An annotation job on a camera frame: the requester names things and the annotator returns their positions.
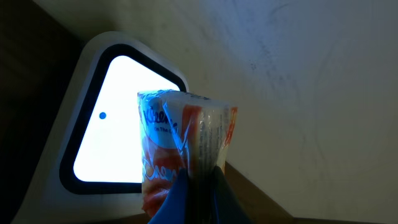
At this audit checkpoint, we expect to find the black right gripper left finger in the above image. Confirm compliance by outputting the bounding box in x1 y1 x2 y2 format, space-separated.
149 169 188 224

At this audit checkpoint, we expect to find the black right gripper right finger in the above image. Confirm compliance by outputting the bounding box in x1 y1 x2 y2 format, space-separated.
211 166 252 224

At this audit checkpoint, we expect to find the white barcode scanner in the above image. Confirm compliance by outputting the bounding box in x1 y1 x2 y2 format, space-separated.
13 31 188 223

